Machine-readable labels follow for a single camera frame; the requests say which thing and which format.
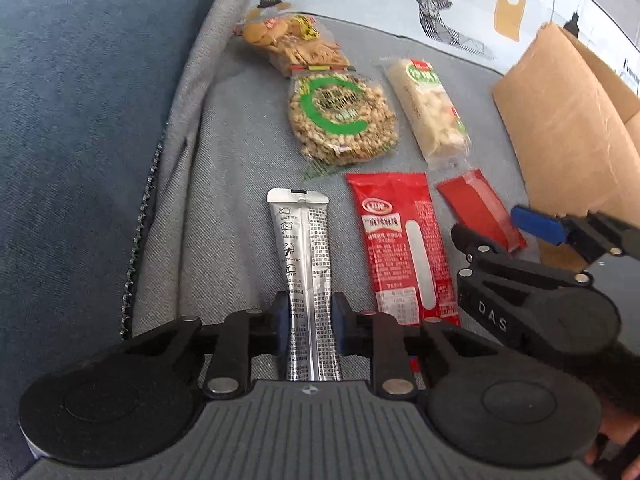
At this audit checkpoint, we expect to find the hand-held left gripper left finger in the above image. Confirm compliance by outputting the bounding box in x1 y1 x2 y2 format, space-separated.
122 292 290 401

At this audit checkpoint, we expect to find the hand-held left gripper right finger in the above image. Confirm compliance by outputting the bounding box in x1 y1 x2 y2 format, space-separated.
331 292 501 401

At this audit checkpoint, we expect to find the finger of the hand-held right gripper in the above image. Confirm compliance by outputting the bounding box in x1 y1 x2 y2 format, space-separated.
511 205 640 261
450 224 506 273

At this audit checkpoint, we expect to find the small plain red packet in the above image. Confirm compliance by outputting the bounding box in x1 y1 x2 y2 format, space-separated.
436 169 528 253

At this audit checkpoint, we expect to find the red white-striped snack packet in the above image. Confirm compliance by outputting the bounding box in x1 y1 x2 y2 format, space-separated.
346 172 462 328

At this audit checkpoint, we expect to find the silver stick packet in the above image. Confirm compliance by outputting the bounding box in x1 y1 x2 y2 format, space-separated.
266 187 346 383

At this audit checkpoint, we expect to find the cardboard box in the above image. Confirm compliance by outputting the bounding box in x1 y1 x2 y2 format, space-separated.
492 22 640 271

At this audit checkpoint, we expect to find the pale nougat bar packet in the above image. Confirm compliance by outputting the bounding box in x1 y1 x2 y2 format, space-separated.
381 57 473 171

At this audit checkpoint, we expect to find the green label peanut bag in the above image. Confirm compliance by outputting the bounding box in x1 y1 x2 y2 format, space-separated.
287 71 401 181

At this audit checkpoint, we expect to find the clear cracker bag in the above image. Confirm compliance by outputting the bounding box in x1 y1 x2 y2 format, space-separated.
235 14 351 77

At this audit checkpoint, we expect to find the person's right hand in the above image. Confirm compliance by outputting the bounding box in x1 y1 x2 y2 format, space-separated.
585 412 640 466

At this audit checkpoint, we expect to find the blue fabric sofa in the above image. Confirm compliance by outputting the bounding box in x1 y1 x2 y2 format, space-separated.
0 0 236 461

